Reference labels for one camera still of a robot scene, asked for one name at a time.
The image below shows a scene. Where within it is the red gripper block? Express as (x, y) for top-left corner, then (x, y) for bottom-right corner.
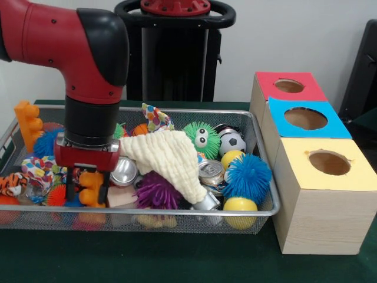
(54, 140), (122, 205)

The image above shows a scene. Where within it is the orange toy building block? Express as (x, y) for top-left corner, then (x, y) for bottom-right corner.
(14, 100), (45, 154)
(78, 171), (107, 209)

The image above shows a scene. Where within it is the cream knitted cloth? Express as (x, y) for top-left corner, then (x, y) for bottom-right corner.
(119, 130), (209, 205)

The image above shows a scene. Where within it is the shallow clear mesh bin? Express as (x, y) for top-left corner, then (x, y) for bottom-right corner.
(0, 105), (281, 235)

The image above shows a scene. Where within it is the wooden box with three holes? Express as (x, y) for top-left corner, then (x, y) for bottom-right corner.
(250, 71), (377, 255)

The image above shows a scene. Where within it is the silver metal can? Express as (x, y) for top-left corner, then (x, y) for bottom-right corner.
(197, 159), (226, 189)
(110, 156), (138, 187)

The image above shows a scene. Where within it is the small blue spiky ball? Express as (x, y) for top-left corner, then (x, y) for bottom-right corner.
(33, 129), (65, 159)

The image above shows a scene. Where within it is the purple spiky ball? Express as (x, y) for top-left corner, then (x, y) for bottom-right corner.
(134, 172), (184, 210)

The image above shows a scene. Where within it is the orange tiger striped toy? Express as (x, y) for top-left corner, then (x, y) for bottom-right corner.
(0, 172), (25, 198)

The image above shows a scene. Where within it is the colourful patterned cloth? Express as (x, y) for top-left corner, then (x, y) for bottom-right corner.
(140, 103), (176, 134)

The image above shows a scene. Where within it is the dark green table cloth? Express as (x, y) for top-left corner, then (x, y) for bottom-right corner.
(0, 99), (377, 283)

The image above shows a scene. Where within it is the silver metal pipe fitting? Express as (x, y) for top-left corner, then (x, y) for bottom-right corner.
(190, 192), (221, 212)

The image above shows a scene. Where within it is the green googly-eyed spiky ball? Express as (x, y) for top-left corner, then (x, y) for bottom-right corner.
(182, 121), (222, 160)

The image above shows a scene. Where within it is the yellow ball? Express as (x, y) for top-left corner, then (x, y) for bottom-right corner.
(223, 196), (259, 231)
(221, 150), (245, 170)

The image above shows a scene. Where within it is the small soccer ball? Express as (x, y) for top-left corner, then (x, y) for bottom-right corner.
(218, 129), (247, 156)

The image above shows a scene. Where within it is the large blue spiky ball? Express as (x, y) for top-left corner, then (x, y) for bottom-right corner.
(223, 154), (273, 205)

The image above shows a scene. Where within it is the black chair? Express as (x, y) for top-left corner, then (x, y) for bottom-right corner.
(340, 19), (377, 124)

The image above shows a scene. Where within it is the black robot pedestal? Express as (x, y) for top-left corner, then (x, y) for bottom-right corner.
(114, 0), (237, 102)

